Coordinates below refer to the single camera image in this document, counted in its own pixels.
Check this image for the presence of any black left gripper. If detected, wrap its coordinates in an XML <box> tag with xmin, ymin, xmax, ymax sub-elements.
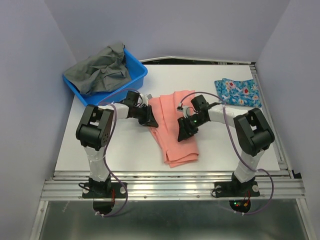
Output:
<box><xmin>132</xmin><ymin>104</ymin><xmax>158</xmax><ymax>128</ymax></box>

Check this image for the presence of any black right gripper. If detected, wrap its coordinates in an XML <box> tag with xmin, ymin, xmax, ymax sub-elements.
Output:
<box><xmin>177</xmin><ymin>114</ymin><xmax>207</xmax><ymax>143</ymax></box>

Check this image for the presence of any pink skirt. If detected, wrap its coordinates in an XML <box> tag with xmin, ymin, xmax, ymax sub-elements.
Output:
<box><xmin>148</xmin><ymin>90</ymin><xmax>199</xmax><ymax>168</ymax></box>

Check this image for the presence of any blue floral skirt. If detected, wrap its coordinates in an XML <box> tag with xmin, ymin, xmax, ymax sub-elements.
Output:
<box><xmin>214</xmin><ymin>78</ymin><xmax>262</xmax><ymax>108</ymax></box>

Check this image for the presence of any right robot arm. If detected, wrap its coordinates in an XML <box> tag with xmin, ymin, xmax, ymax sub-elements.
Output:
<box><xmin>177</xmin><ymin>95</ymin><xmax>275</xmax><ymax>195</ymax></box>

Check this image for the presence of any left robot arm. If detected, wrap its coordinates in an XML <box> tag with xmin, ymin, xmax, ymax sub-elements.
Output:
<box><xmin>75</xmin><ymin>90</ymin><xmax>159</xmax><ymax>197</ymax></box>

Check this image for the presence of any blue plastic bin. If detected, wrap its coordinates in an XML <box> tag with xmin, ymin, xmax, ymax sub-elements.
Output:
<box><xmin>62</xmin><ymin>48</ymin><xmax>148</xmax><ymax>106</ymax></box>

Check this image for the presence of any grey skirt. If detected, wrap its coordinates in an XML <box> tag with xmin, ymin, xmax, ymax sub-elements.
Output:
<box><xmin>63</xmin><ymin>42</ymin><xmax>132</xmax><ymax>96</ymax></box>

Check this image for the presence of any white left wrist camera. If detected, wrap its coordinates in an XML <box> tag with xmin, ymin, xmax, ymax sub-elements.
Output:
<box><xmin>139</xmin><ymin>93</ymin><xmax>153</xmax><ymax>107</ymax></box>

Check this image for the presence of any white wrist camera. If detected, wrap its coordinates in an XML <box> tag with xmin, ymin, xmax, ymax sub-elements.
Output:
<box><xmin>177</xmin><ymin>102</ymin><xmax>192</xmax><ymax>118</ymax></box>
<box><xmin>139</xmin><ymin>93</ymin><xmax>153</xmax><ymax>107</ymax></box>

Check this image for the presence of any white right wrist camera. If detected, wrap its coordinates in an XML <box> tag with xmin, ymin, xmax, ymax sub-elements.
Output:
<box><xmin>177</xmin><ymin>102</ymin><xmax>192</xmax><ymax>118</ymax></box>

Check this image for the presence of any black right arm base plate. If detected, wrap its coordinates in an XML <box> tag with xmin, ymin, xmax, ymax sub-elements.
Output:
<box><xmin>211</xmin><ymin>180</ymin><xmax>260</xmax><ymax>214</ymax></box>

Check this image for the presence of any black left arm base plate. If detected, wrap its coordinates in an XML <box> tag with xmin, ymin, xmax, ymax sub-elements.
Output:
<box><xmin>78</xmin><ymin>182</ymin><xmax>128</xmax><ymax>218</ymax></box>

